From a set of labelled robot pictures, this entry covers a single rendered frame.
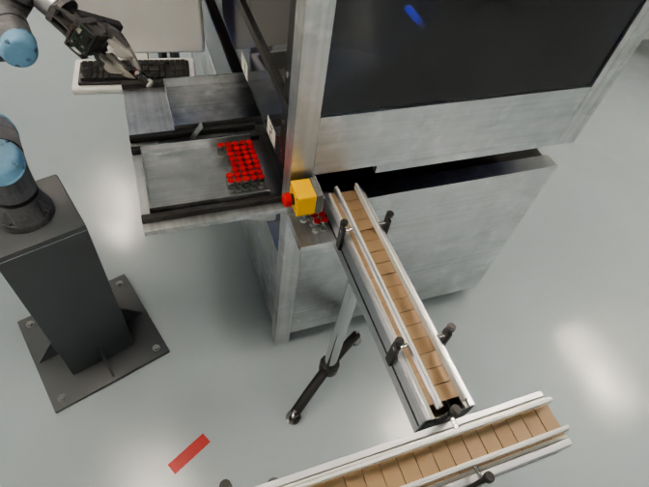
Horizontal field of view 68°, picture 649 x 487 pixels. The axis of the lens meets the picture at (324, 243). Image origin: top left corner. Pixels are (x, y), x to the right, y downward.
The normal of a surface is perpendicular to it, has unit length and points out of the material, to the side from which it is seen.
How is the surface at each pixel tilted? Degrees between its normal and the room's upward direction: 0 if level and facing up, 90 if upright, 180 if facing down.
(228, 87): 0
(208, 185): 0
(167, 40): 90
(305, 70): 90
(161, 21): 90
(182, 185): 0
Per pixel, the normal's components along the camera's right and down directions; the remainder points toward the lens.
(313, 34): 0.33, 0.77
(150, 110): 0.12, -0.61
